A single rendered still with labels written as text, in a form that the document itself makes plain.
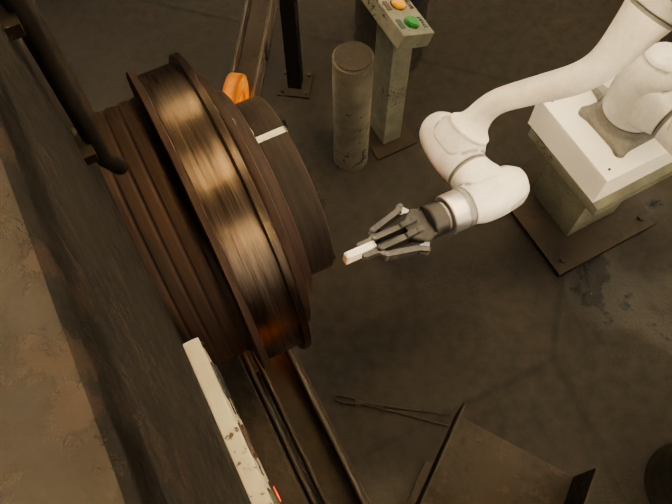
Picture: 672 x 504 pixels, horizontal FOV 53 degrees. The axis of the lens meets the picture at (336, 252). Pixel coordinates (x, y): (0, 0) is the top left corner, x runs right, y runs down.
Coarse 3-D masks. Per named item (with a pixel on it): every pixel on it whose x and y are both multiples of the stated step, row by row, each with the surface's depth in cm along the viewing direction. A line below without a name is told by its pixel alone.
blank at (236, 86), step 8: (232, 72) 158; (232, 80) 154; (240, 80) 155; (224, 88) 153; (232, 88) 153; (240, 88) 156; (248, 88) 164; (232, 96) 152; (240, 96) 161; (248, 96) 165
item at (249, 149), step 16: (224, 96) 92; (224, 112) 84; (240, 112) 89; (240, 128) 87; (240, 144) 82; (256, 144) 86; (256, 160) 85; (256, 176) 82; (272, 176) 86; (272, 192) 85; (272, 208) 82; (288, 208) 87; (272, 224) 83; (288, 224) 87; (288, 240) 84; (288, 256) 85; (304, 256) 90; (304, 272) 91; (304, 288) 89; (304, 304) 91
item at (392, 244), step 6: (420, 228) 140; (408, 234) 140; (414, 234) 140; (390, 240) 139; (396, 240) 139; (402, 240) 140; (408, 240) 141; (378, 246) 138; (384, 246) 139; (390, 246) 139; (396, 246) 141
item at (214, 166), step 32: (160, 96) 83; (192, 96) 83; (192, 128) 80; (224, 128) 79; (192, 160) 79; (224, 160) 79; (224, 192) 79; (256, 192) 78; (224, 224) 79; (256, 224) 80; (256, 256) 80; (256, 288) 82; (288, 288) 83; (256, 320) 85; (288, 320) 87
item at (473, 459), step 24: (456, 432) 137; (480, 432) 137; (456, 456) 135; (480, 456) 135; (504, 456) 135; (528, 456) 136; (432, 480) 133; (456, 480) 133; (480, 480) 133; (504, 480) 134; (528, 480) 134; (552, 480) 134; (576, 480) 131
